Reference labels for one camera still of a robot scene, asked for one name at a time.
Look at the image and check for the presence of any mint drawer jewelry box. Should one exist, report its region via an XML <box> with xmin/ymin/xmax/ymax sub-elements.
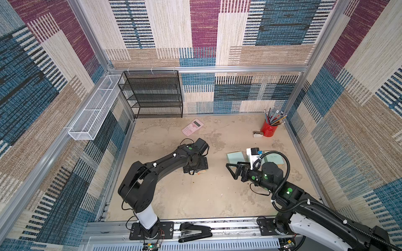
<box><xmin>264</xmin><ymin>153</ymin><xmax>285</xmax><ymax>166</ymax></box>

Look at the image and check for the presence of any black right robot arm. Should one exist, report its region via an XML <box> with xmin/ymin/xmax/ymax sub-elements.
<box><xmin>226</xmin><ymin>151</ymin><xmax>400</xmax><ymax>251</ymax></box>

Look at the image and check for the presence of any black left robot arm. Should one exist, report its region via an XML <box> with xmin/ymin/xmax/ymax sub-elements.
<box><xmin>118</xmin><ymin>138</ymin><xmax>209</xmax><ymax>238</ymax></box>

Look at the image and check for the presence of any pink calculator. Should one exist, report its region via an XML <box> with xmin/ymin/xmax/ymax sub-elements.
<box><xmin>182</xmin><ymin>119</ymin><xmax>204</xmax><ymax>136</ymax></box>

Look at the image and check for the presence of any white tape dispenser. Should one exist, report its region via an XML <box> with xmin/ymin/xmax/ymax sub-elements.
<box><xmin>253</xmin><ymin>131</ymin><xmax>264</xmax><ymax>138</ymax></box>

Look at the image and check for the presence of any red pencil cup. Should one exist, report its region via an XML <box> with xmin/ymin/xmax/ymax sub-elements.
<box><xmin>260</xmin><ymin>121</ymin><xmax>278</xmax><ymax>138</ymax></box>

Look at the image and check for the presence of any black stapler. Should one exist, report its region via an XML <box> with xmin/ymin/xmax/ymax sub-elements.
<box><xmin>179</xmin><ymin>223</ymin><xmax>213</xmax><ymax>243</ymax></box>

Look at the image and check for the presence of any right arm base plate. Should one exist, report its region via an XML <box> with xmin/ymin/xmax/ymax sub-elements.
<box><xmin>256</xmin><ymin>216</ymin><xmax>293</xmax><ymax>236</ymax></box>

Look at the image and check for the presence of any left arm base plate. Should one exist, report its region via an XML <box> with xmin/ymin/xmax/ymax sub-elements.
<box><xmin>129</xmin><ymin>221</ymin><xmax>174</xmax><ymax>241</ymax></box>

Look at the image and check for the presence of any black wire shelf rack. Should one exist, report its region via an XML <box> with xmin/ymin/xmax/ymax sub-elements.
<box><xmin>118</xmin><ymin>70</ymin><xmax>183</xmax><ymax>119</ymax></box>

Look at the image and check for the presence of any white mesh wall basket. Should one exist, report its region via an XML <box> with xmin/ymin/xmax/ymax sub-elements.
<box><xmin>68</xmin><ymin>75</ymin><xmax>121</xmax><ymax>141</ymax></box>

